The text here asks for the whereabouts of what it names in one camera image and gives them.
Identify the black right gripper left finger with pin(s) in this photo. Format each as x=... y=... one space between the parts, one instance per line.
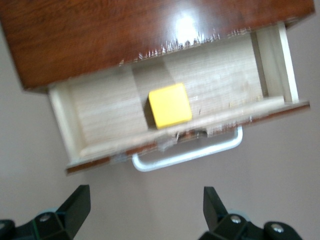
x=75 y=210

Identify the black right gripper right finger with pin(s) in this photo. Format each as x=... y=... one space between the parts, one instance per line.
x=212 y=212

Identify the yellow block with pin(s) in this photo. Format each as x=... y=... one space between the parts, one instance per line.
x=170 y=106

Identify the wooden cabinet with open drawer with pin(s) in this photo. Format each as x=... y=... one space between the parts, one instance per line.
x=250 y=170

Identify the dark brown wooden cabinet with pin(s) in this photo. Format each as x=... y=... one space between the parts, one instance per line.
x=100 y=37

